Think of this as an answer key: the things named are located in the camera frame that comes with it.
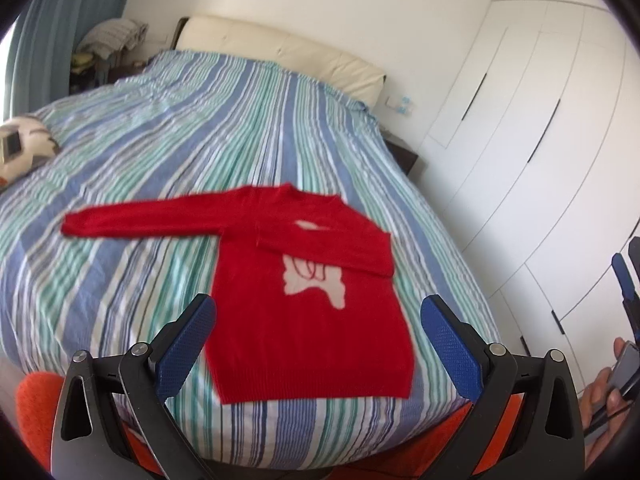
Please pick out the cream padded headboard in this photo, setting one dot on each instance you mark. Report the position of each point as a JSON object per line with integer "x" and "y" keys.
{"x": 357, "y": 78}

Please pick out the person's right hand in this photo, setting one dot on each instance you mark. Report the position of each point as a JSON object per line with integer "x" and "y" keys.
{"x": 596, "y": 395}

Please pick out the patterned cushion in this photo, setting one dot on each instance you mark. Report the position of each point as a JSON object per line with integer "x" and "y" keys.
{"x": 26, "y": 144}

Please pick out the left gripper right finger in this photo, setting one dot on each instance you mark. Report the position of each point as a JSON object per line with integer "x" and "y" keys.
{"x": 546, "y": 440}

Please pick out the pile of folded towels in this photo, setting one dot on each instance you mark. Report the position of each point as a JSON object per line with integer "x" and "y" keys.
{"x": 112, "y": 36}

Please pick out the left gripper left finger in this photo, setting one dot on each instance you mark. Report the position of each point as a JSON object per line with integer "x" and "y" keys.
{"x": 89, "y": 441}

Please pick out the white wardrobe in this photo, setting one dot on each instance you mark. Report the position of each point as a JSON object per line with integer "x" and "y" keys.
{"x": 530, "y": 165}

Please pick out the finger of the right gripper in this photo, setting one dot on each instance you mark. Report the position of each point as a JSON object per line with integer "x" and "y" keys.
{"x": 630, "y": 297}

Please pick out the teal curtain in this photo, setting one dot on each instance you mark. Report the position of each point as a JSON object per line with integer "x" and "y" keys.
{"x": 45, "y": 36}

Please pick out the red sweater with white motif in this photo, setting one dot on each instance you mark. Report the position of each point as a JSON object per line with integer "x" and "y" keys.
{"x": 303, "y": 287}

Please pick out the wall switch panel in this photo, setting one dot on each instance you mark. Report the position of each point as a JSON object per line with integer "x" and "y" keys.
{"x": 401, "y": 105}

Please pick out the dark bedside table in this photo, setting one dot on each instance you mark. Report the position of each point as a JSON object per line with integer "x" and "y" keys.
{"x": 408, "y": 160}

